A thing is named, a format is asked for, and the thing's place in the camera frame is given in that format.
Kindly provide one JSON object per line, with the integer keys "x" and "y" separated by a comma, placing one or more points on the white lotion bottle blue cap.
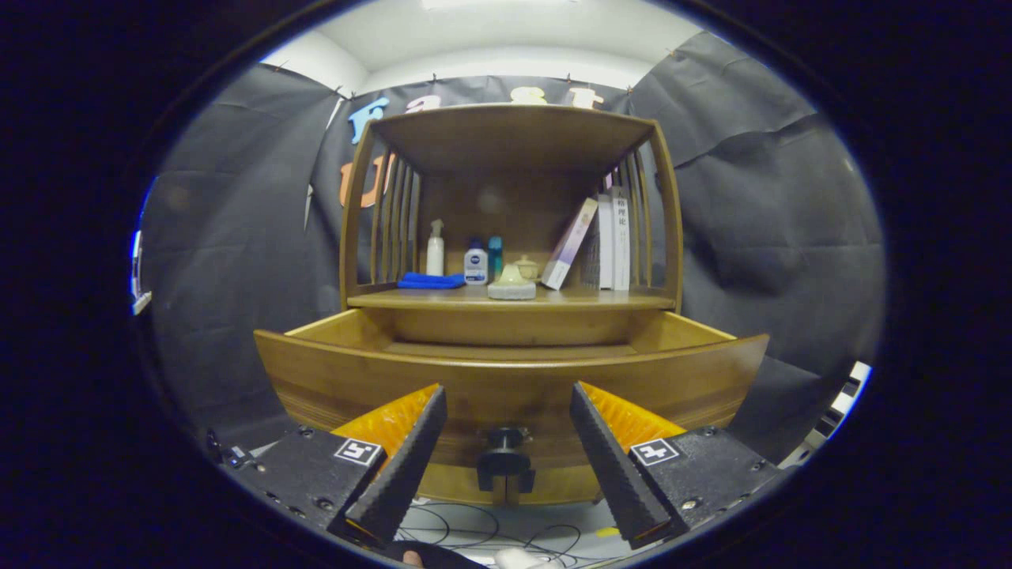
{"x": 475, "y": 269}

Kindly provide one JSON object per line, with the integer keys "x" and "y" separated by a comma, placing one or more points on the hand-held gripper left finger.
{"x": 399, "y": 474}

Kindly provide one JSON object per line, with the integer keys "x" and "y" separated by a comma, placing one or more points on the wooden drawer with black knob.
{"x": 356, "y": 387}

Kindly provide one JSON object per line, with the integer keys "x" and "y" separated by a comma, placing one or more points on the wooden cabinet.
{"x": 506, "y": 134}

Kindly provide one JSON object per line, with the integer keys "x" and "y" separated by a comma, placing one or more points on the cream brush with grey pad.
{"x": 511, "y": 286}

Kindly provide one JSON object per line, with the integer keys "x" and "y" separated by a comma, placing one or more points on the white book with patterned cover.
{"x": 605, "y": 245}

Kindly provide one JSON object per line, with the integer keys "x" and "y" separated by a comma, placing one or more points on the teal slim bottle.
{"x": 495, "y": 253}

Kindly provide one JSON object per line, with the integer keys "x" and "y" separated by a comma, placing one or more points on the wooden cabinet door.
{"x": 458, "y": 486}
{"x": 561, "y": 484}

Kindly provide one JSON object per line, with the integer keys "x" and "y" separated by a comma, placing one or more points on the white pump bottle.
{"x": 435, "y": 257}

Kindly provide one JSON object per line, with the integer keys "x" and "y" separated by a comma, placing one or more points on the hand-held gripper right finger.
{"x": 621, "y": 474}

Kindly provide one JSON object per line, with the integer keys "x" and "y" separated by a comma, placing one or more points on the white book with black lettering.
{"x": 621, "y": 237}

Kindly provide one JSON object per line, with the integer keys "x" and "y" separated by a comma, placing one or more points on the wooden countertop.
{"x": 601, "y": 299}

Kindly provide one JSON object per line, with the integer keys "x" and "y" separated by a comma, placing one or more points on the blue folded cloth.
{"x": 431, "y": 280}

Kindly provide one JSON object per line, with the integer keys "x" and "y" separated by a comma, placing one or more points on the purple and white book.
{"x": 569, "y": 245}

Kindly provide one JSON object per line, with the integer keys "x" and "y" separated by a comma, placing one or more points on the beige lidded teacup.
{"x": 528, "y": 269}

